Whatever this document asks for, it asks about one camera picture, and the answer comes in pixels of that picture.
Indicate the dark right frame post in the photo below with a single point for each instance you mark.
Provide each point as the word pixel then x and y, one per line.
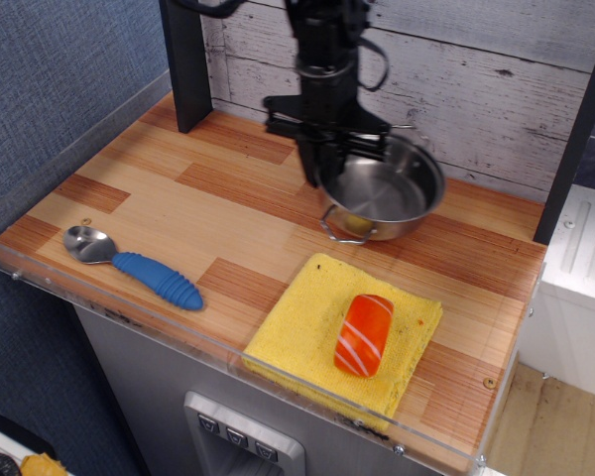
pixel 569 164

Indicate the silver dispenser button panel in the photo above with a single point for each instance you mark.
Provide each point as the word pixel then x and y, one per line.
pixel 229 443

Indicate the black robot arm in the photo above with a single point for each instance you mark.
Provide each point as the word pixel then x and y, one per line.
pixel 329 34

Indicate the metal pot with handles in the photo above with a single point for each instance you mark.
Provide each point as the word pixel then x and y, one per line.
pixel 384 200

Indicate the white toy appliance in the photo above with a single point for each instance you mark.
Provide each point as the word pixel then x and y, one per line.
pixel 558 335

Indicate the yellow folded cloth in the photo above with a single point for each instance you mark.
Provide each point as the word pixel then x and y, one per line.
pixel 294 347

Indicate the clear acrylic guard rail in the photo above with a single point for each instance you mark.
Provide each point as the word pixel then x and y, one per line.
pixel 225 205

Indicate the grey toy fridge cabinet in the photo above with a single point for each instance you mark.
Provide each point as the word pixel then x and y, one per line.
pixel 150 373

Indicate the blue handled metal spoon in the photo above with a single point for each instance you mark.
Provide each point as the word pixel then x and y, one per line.
pixel 91 246

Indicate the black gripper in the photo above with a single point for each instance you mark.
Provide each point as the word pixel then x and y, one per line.
pixel 328 123

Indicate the orange salmon sushi toy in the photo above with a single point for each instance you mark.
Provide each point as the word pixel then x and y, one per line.
pixel 363 335

